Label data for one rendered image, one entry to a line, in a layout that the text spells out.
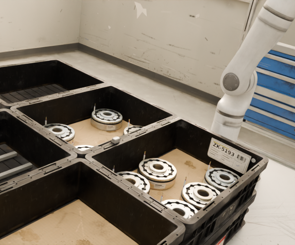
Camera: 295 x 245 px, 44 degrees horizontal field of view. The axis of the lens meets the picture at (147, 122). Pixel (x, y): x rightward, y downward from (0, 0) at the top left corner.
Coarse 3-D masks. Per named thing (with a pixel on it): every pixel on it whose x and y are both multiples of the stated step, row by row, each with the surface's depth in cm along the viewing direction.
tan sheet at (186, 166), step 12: (168, 156) 109; (180, 156) 110; (180, 168) 104; (192, 168) 105; (204, 168) 106; (180, 180) 98; (192, 180) 99; (156, 192) 91; (168, 192) 92; (180, 192) 93
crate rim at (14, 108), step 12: (108, 84) 126; (60, 96) 110; (132, 96) 121; (12, 108) 98; (156, 108) 115; (168, 120) 108; (48, 132) 89; (132, 132) 97; (108, 144) 89; (84, 156) 84
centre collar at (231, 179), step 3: (216, 174) 97; (219, 174) 97; (222, 174) 98; (225, 174) 98; (228, 174) 98; (216, 177) 96; (219, 177) 96; (228, 177) 97; (231, 177) 97; (219, 180) 95; (222, 180) 94; (225, 180) 95; (228, 180) 95; (231, 180) 95; (225, 183) 94; (228, 183) 94; (231, 183) 95
